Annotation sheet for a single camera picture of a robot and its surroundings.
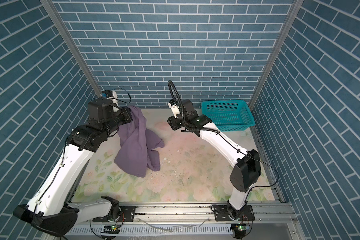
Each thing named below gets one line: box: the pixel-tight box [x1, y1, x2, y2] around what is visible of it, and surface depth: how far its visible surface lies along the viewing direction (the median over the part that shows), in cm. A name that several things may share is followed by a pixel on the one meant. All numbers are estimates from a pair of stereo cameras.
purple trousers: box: [114, 105, 165, 178], surface depth 78 cm
